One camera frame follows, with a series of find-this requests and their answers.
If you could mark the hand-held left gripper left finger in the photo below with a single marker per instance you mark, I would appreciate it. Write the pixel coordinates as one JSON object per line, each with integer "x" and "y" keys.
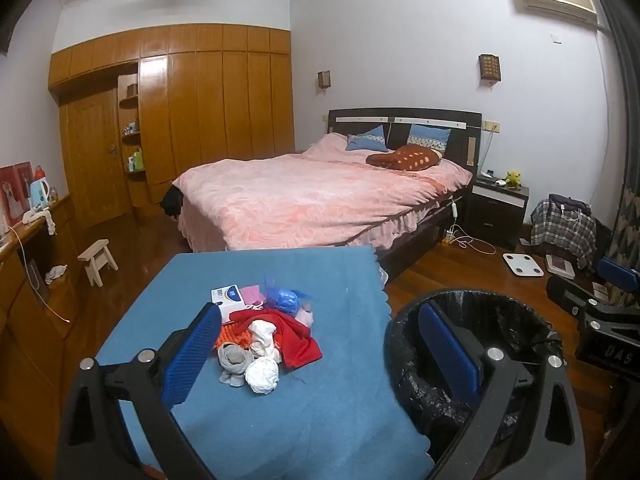
{"x": 192, "y": 355}

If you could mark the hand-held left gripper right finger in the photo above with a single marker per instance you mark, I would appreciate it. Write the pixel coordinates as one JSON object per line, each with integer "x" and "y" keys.
{"x": 447, "y": 355}

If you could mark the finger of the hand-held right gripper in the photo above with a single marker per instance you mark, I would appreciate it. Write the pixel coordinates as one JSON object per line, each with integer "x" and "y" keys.
{"x": 620, "y": 271}
{"x": 567, "y": 296}

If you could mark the grey sock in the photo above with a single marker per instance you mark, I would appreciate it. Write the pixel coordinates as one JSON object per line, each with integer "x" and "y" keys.
{"x": 235, "y": 357}

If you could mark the large orange foam net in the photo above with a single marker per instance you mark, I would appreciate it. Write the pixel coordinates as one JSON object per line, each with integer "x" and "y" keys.
{"x": 235, "y": 334}

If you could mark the black lined trash bin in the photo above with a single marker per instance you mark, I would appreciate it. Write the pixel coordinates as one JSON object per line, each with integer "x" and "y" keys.
{"x": 510, "y": 320}

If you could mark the white cardboard box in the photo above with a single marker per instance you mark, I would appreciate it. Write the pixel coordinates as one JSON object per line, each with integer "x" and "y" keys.
{"x": 227, "y": 296}

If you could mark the white sock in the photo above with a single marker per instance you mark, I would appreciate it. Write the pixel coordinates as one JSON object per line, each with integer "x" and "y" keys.
{"x": 262, "y": 332}
{"x": 262, "y": 375}

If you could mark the blue plastic bag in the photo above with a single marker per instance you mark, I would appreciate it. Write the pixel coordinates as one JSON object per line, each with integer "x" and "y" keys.
{"x": 282, "y": 300}

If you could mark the red cloth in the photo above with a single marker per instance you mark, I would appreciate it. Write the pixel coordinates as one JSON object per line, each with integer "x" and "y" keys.
{"x": 300, "y": 345}

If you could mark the white scale with red panel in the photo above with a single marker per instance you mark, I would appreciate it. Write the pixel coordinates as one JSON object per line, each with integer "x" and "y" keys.
{"x": 560, "y": 265}

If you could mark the white bathroom scale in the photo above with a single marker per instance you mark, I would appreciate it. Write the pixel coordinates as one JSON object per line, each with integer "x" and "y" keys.
{"x": 522, "y": 265}

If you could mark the plaid cloth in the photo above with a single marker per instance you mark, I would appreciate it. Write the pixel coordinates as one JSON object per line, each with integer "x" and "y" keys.
{"x": 560, "y": 230}

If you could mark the dark garment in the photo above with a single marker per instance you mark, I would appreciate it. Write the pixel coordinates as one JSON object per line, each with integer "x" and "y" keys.
{"x": 567, "y": 201}

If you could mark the dark nightstand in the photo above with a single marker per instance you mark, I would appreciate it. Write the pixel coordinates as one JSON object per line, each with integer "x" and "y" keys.
{"x": 495, "y": 220}

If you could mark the yellow power strip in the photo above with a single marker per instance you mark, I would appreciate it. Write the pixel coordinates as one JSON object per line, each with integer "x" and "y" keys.
{"x": 448, "y": 239}

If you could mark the yellow plush toy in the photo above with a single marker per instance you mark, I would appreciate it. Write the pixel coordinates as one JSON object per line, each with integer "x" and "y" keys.
{"x": 511, "y": 177}

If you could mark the blue tablecloth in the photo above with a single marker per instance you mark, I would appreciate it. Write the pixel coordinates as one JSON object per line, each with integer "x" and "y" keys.
{"x": 325, "y": 410}

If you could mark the small wooden stool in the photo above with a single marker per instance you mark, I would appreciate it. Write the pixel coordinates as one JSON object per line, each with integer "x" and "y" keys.
{"x": 95, "y": 250}

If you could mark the black cloth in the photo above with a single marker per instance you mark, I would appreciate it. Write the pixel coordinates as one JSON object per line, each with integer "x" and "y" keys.
{"x": 172, "y": 202}

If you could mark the crumpled white rag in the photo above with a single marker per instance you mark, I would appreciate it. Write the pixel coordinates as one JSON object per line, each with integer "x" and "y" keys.
{"x": 56, "y": 274}

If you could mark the wooden side cabinet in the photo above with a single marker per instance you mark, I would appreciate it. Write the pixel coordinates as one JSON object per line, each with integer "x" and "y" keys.
{"x": 30, "y": 320}

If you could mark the pink blanket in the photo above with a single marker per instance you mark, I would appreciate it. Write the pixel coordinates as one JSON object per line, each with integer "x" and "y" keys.
{"x": 300, "y": 195}

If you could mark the brown dotted pillow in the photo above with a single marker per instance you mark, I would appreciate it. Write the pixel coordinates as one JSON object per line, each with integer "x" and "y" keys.
{"x": 405, "y": 157}

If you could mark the green bottles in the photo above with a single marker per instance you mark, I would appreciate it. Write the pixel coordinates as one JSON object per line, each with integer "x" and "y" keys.
{"x": 136, "y": 160}

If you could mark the white cloth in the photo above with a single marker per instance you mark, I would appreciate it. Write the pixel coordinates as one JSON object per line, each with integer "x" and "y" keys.
{"x": 37, "y": 215}

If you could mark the blue pillow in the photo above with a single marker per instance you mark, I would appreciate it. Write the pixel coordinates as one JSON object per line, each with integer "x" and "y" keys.
{"x": 367, "y": 140}
{"x": 430, "y": 135}

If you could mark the wooden door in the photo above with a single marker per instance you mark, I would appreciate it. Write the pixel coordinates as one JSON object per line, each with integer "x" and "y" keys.
{"x": 95, "y": 160}

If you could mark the light blue kettle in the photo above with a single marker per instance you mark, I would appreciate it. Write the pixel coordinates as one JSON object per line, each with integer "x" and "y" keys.
{"x": 40, "y": 192}

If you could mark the dark wooden bed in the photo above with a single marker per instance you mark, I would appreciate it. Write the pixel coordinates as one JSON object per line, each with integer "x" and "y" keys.
{"x": 400, "y": 132}

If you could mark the red photo frames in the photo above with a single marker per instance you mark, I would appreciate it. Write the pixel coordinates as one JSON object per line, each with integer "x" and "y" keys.
{"x": 12, "y": 195}

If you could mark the wooden wardrobe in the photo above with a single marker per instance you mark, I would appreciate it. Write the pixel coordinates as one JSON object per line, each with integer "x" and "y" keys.
{"x": 220, "y": 110}

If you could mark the wall socket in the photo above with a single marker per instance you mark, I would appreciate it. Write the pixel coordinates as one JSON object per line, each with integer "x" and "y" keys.
{"x": 492, "y": 125}

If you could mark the large wooden wall lamp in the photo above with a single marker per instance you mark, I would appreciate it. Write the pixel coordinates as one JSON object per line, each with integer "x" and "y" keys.
{"x": 489, "y": 67}

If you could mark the wall air conditioner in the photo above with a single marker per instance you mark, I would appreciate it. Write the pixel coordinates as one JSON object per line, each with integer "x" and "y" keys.
{"x": 550, "y": 2}

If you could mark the small wooden wall lamp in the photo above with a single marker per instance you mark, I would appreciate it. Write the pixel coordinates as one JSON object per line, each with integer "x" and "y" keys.
{"x": 324, "y": 80}

